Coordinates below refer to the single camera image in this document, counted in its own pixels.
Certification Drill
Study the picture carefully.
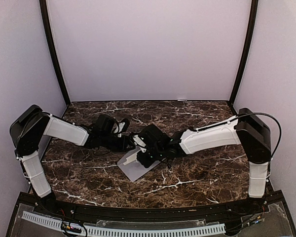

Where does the grey envelope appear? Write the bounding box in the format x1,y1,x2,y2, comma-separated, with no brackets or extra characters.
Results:
117,147,160,182

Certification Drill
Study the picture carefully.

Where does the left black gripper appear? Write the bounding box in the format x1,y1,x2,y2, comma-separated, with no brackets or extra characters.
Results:
101,133,136,153

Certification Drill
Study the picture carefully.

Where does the black front rail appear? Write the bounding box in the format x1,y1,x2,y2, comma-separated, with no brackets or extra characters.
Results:
28,196,264,223

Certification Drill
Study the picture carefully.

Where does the left black frame post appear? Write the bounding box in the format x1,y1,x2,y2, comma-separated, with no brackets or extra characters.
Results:
39,0,71,107

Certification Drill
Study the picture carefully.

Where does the white letter paper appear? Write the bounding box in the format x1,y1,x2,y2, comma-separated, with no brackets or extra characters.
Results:
123,151,139,165

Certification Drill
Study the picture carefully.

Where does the white slotted cable duct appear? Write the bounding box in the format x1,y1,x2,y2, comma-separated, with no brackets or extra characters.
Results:
22,211,225,237

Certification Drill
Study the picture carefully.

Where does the right black frame post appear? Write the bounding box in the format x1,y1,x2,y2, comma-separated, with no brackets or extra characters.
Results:
228,0,259,108

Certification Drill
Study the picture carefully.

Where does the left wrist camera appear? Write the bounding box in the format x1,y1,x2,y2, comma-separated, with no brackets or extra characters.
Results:
116,118,130,137

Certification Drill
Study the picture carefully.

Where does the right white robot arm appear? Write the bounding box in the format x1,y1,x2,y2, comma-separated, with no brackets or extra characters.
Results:
133,108,275,214

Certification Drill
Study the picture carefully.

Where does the black frame post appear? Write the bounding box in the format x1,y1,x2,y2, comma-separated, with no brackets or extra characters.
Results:
228,0,259,108
39,0,71,107

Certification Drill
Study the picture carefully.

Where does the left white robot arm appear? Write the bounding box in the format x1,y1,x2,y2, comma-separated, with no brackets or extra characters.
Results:
9,104,135,215

